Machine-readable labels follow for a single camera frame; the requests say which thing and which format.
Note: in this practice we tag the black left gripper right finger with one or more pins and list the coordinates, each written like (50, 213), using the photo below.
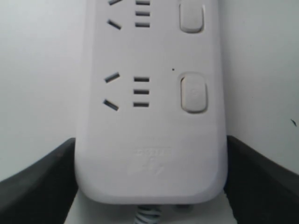
(260, 191)

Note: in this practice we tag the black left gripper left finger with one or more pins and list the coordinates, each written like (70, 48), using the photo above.
(42, 193)

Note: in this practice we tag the white five-outlet power strip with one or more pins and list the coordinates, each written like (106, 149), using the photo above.
(151, 119)

